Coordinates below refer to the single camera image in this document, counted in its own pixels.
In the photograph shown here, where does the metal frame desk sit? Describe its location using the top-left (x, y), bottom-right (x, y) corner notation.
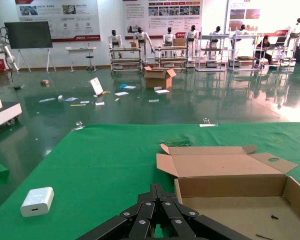
top-left (252, 46), bottom-right (298, 68)

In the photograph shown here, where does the white sign card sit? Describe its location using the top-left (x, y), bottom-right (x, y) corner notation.
top-left (88, 77), bottom-right (105, 97)

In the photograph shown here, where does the metal pipe rack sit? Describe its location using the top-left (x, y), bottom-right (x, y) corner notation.
top-left (154, 45), bottom-right (190, 71)
top-left (194, 34), bottom-right (228, 73)
top-left (109, 46), bottom-right (143, 75)
top-left (227, 33), bottom-right (263, 72)

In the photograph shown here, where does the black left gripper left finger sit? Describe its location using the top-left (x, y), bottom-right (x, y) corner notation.
top-left (76, 183), bottom-right (158, 240)

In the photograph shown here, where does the white wall info poster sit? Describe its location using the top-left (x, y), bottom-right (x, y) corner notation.
top-left (227, 0), bottom-right (263, 33)
top-left (14, 0), bottom-right (101, 43)
top-left (122, 0), bottom-right (203, 40)

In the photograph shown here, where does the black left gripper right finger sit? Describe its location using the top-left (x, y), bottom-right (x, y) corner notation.
top-left (156, 184), bottom-right (253, 240)

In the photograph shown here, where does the green table cloth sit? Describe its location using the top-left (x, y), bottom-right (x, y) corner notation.
top-left (0, 122), bottom-right (300, 240)

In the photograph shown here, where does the seated person in black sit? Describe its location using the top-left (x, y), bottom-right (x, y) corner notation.
top-left (254, 34), bottom-right (273, 66)

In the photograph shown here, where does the open brown cardboard box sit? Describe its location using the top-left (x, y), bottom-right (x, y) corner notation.
top-left (156, 144), bottom-right (300, 240)

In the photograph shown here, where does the white humanoid robot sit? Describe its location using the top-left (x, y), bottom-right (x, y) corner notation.
top-left (206, 25), bottom-right (223, 51)
top-left (286, 17), bottom-right (300, 48)
top-left (184, 24), bottom-right (200, 68)
top-left (231, 24), bottom-right (251, 48)
top-left (107, 29), bottom-right (124, 60)
top-left (162, 26), bottom-right (177, 58)
top-left (132, 26), bottom-right (156, 63)

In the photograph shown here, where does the silver binder clamp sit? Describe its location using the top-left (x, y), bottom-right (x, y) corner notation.
top-left (198, 117), bottom-right (219, 128)
top-left (71, 120), bottom-right (86, 132)

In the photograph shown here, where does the clear plastic scrap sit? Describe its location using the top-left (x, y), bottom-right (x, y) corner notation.
top-left (162, 136), bottom-right (193, 148)

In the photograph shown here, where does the large open cardboard box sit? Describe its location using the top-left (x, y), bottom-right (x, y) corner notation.
top-left (142, 65), bottom-right (177, 90)

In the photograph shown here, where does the white narrow table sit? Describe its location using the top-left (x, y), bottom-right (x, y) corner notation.
top-left (66, 46), bottom-right (97, 73)

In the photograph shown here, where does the white charger block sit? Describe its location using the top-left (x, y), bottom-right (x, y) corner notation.
top-left (20, 186), bottom-right (55, 218)

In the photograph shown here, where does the black screen on stand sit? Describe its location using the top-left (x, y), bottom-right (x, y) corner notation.
top-left (4, 21), bottom-right (57, 73)

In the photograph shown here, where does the white wheeled cabinet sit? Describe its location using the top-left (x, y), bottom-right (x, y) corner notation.
top-left (0, 67), bottom-right (23, 136)

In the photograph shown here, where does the black stool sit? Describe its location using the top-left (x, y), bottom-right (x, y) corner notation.
top-left (86, 55), bottom-right (97, 72)

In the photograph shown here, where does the white foam block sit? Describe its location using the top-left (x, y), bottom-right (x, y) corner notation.
top-left (153, 86), bottom-right (170, 95)

